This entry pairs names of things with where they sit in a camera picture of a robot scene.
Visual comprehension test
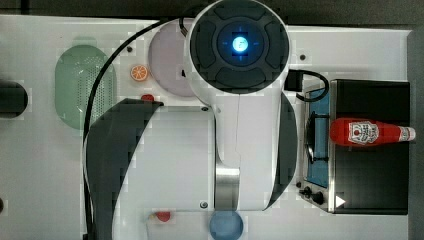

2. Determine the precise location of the orange slice toy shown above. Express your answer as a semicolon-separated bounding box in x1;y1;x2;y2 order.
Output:
130;65;149;82

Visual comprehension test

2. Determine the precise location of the black steel toaster oven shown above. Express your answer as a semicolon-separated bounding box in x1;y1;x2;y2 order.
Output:
296;79;410;215

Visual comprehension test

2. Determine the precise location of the small red strawberry toy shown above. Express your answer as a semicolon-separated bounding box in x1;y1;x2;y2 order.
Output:
141;94;155;102

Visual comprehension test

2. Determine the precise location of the lilac round plate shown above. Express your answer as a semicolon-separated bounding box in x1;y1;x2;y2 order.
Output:
148;20;195;97

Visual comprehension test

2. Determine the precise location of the green oval colander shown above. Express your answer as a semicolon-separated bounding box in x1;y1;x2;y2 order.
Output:
55;45;116;130

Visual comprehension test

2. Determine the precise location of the red plush ketchup bottle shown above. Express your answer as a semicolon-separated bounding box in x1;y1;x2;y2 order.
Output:
329;118;416;147

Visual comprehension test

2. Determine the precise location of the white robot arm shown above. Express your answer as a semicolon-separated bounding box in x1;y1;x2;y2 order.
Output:
84;0;297;240

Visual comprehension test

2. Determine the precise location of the large red strawberry toy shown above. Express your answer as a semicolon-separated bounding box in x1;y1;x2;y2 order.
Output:
155;211;171;222

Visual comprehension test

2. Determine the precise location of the blue cup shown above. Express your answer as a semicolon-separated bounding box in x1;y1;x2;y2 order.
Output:
209;211;244;240

